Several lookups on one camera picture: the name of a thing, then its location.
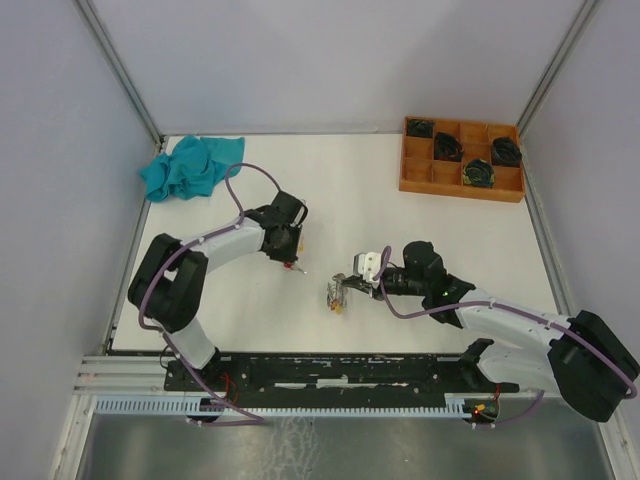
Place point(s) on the dark rolled sock right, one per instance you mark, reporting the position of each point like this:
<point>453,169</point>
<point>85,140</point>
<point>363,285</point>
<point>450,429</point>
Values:
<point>505,152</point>

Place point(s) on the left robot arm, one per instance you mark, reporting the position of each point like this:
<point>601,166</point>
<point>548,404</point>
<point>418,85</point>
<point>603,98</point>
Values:
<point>168,284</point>

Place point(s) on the red key tag with key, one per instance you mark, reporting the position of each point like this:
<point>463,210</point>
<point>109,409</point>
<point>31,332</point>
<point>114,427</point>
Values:
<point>294,267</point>

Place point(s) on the dark rolled sock top-left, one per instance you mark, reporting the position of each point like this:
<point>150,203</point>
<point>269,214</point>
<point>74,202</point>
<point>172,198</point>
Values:
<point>420,127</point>

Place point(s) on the teal cloth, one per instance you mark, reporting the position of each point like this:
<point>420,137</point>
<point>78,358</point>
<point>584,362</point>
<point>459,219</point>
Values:
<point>192,169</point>

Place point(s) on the left aluminium corner post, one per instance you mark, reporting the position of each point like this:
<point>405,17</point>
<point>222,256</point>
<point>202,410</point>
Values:
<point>90,15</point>

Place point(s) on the wooden compartment tray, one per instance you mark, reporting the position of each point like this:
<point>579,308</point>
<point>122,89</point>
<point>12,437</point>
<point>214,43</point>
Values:
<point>421,173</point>

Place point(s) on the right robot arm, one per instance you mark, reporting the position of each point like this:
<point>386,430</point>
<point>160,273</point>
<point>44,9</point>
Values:
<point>577,357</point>

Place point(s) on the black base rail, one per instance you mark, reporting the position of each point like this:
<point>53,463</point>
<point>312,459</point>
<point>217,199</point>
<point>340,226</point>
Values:
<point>347,379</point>

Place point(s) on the dark rolled sock blue-yellow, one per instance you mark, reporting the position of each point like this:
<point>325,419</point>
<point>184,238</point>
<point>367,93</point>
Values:
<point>478,173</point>

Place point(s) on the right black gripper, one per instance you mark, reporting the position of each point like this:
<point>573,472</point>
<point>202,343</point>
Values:
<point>356,281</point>

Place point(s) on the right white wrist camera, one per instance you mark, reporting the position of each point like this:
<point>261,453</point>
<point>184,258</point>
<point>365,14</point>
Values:
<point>368,266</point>

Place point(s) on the white cable duct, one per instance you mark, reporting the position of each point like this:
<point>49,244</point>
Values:
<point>194,406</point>

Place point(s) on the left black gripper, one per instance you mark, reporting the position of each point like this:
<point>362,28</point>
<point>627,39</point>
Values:
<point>291,254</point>

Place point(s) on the right aluminium corner post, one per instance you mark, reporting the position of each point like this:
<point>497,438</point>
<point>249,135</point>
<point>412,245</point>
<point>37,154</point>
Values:
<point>569,41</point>

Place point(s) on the aluminium corner post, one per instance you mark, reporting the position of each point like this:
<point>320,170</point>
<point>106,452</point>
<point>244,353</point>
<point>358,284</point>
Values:
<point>569,41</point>
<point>90,15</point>

